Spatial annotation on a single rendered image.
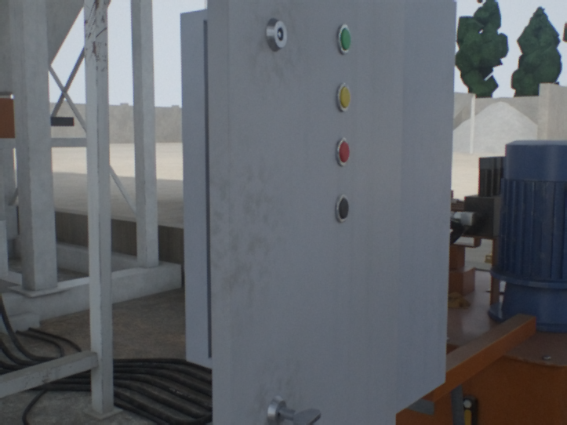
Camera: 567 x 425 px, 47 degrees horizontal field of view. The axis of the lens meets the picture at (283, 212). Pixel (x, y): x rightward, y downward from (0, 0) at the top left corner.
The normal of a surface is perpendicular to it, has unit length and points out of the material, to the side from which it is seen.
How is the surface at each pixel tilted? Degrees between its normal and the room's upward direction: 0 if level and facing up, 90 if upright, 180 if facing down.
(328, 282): 90
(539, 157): 90
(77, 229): 90
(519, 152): 90
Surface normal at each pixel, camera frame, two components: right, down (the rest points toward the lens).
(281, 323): 0.87, 0.06
